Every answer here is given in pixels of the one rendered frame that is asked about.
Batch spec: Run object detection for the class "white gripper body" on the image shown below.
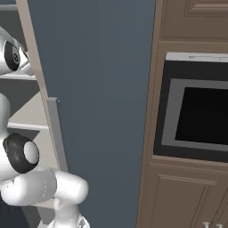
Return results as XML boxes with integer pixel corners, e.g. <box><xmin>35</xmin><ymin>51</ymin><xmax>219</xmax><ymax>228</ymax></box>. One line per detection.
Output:
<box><xmin>19</xmin><ymin>51</ymin><xmax>36</xmax><ymax>77</ymax></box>

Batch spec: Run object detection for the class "blue-grey fridge door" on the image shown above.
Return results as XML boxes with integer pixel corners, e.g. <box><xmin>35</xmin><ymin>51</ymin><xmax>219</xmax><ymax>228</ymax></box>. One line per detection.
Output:
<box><xmin>27</xmin><ymin>0</ymin><xmax>157</xmax><ymax>228</ymax></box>

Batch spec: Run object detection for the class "brown cabinet door with panel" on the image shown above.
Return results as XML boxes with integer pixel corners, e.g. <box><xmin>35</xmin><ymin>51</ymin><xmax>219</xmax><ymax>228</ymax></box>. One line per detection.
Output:
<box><xmin>159</xmin><ymin>0</ymin><xmax>228</xmax><ymax>42</ymax></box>

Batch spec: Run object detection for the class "brown cabinet door with knob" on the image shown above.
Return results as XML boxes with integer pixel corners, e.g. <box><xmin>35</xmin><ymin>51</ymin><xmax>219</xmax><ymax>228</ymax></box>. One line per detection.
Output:
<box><xmin>211</xmin><ymin>190</ymin><xmax>228</xmax><ymax>228</ymax></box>
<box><xmin>145</xmin><ymin>163</ymin><xmax>228</xmax><ymax>228</ymax></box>

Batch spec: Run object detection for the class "white fridge shelf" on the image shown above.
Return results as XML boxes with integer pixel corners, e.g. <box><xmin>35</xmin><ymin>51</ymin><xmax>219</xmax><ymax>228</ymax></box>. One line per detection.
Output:
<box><xmin>6</xmin><ymin>91</ymin><xmax>51</xmax><ymax>132</ymax></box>
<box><xmin>0</xmin><ymin>72</ymin><xmax>38</xmax><ymax>82</ymax></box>

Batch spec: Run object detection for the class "brown cabinet housing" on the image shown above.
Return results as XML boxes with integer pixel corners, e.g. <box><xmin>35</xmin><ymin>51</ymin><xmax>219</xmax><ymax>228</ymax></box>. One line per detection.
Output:
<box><xmin>135</xmin><ymin>0</ymin><xmax>228</xmax><ymax>228</ymax></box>

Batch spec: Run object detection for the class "black and silver oven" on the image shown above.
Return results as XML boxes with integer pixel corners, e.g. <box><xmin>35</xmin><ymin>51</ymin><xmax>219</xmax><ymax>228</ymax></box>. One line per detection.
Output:
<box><xmin>152</xmin><ymin>51</ymin><xmax>228</xmax><ymax>164</ymax></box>

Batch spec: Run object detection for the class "grey fridge door handle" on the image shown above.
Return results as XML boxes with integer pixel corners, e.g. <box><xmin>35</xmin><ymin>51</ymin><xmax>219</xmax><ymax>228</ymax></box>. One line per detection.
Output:
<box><xmin>46</xmin><ymin>96</ymin><xmax>69</xmax><ymax>174</ymax></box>

